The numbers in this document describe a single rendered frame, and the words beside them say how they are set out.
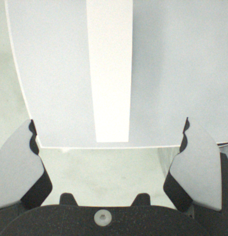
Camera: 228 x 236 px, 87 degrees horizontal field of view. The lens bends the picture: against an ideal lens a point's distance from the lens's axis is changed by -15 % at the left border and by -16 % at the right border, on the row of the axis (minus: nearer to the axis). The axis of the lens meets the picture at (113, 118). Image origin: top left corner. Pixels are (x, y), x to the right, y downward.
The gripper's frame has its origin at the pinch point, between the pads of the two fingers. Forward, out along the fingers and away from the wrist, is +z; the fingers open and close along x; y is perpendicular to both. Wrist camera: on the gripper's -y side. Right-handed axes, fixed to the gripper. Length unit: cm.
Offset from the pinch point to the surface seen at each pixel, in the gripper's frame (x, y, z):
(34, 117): -18.4, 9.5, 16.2
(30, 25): -14.8, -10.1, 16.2
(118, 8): 1.2, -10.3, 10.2
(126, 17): 2.3, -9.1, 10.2
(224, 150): 32.8, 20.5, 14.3
